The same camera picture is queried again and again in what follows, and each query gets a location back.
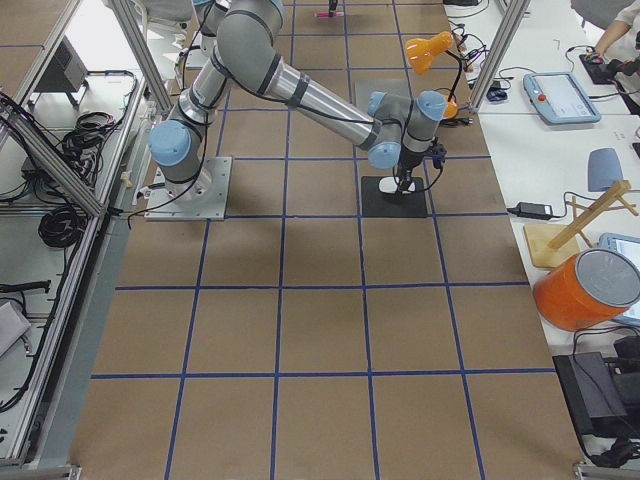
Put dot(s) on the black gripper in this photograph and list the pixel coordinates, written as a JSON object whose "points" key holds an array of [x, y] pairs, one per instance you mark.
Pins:
{"points": [[410, 161]]}

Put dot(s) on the pink marker pen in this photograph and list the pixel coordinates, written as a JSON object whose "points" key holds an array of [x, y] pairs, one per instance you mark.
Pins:
{"points": [[327, 14]]}

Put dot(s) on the white computer mouse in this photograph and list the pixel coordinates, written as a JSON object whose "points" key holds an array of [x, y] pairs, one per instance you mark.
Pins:
{"points": [[387, 185]]}

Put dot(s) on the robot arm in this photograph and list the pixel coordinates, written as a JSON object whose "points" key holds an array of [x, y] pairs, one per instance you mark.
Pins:
{"points": [[396, 132]]}

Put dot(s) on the black mousepad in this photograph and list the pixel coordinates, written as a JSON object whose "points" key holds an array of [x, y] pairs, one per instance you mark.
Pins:
{"points": [[375, 204]]}

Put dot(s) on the grey laptop notebook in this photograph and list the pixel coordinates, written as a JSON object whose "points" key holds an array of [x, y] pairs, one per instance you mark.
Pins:
{"points": [[363, 88]]}

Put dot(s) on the orange desk lamp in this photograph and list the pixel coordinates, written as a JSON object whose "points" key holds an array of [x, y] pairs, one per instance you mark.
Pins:
{"points": [[421, 54]]}

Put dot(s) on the black laptop charger brick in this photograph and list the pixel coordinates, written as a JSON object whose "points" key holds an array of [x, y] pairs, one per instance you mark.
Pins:
{"points": [[536, 211]]}

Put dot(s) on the wooden stand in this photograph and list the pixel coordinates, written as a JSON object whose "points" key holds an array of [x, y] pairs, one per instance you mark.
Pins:
{"points": [[551, 244]]}

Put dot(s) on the blue teach pendant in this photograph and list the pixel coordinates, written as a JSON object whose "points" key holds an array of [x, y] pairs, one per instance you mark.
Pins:
{"points": [[559, 99]]}

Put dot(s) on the grey blue pouch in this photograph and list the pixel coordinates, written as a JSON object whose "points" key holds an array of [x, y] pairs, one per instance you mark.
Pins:
{"points": [[603, 169]]}

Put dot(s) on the orange cylindrical bucket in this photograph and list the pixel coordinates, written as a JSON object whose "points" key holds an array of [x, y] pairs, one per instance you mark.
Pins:
{"points": [[590, 287]]}

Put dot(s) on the person at desk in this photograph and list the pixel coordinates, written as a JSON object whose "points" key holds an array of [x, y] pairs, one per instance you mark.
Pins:
{"points": [[619, 42]]}

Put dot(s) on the black box on desk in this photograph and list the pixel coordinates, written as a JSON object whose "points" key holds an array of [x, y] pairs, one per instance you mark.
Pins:
{"points": [[593, 401]]}

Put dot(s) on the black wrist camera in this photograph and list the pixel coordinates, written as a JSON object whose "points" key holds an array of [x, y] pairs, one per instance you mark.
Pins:
{"points": [[437, 153]]}

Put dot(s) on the aluminium frame post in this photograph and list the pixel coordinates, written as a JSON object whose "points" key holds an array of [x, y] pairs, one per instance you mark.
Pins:
{"points": [[505, 33]]}

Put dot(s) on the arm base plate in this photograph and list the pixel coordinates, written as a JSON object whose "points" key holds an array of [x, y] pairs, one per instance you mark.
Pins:
{"points": [[206, 200]]}

